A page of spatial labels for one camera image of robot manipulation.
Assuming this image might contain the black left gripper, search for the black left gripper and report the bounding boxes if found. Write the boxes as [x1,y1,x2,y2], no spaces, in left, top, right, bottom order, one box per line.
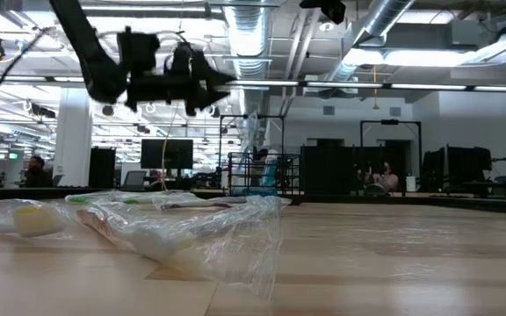
[124,41,238,118]

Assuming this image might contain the blue toothbrush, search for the blue toothbrush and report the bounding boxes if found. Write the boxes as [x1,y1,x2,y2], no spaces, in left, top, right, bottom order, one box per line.
[237,111,261,155]

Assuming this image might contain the blue mouthwash bottle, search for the blue mouthwash bottle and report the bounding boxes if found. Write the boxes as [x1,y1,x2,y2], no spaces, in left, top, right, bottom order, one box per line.
[259,148,279,197]

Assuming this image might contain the blue toothpaste tube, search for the blue toothpaste tube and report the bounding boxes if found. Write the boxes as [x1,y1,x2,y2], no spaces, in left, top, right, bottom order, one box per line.
[240,187,278,197]

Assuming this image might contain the purple toothbrush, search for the purple toothbrush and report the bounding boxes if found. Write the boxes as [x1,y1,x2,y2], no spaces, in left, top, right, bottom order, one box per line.
[150,191,293,211]

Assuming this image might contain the black wire basket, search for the black wire basket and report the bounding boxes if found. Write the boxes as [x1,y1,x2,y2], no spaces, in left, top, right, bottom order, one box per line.
[227,152,302,206]

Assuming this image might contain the red orange toothbrush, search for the red orange toothbrush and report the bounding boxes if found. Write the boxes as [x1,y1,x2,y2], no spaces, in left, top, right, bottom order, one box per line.
[76,195,284,302]

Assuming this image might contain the green toothbrush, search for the green toothbrush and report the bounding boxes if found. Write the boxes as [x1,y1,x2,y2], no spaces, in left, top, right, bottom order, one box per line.
[64,190,153,206]

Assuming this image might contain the overhead light bar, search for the overhead light bar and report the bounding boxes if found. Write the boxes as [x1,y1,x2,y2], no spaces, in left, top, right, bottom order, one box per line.
[0,73,506,93]

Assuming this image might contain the black computer monitor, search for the black computer monitor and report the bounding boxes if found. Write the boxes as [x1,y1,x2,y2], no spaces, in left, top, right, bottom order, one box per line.
[140,139,194,170]

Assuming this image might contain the person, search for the person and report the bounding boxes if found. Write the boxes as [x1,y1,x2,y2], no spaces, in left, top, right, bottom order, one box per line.
[252,147,270,176]
[23,155,54,189]
[358,160,400,197]

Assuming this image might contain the grey office chair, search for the grey office chair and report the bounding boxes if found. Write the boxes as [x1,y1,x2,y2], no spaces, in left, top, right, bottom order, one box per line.
[120,169,148,191]

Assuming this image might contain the black cabinet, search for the black cabinet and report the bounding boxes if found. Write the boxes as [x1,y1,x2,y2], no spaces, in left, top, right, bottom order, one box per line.
[88,147,117,190]

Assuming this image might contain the white square pillar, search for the white square pillar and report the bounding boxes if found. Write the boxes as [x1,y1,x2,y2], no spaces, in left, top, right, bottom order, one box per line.
[53,86,94,188]

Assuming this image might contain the black partition panel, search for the black partition panel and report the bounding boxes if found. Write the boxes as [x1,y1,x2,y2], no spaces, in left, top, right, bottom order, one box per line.
[300,139,412,197]

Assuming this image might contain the silver ventilation duct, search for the silver ventilation duct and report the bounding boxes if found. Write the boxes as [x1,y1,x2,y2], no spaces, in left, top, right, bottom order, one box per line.
[222,0,272,116]
[322,0,416,84]

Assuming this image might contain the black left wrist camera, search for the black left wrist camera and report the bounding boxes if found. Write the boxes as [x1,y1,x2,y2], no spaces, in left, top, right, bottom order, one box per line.
[118,26,161,78]

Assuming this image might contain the black gantry frame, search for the black gantry frame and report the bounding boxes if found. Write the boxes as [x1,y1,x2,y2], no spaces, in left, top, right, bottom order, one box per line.
[359,118,423,194]

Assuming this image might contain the black aluminium table frame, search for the black aluminium table frame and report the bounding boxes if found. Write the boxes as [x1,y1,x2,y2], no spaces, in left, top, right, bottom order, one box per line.
[0,186,506,217]

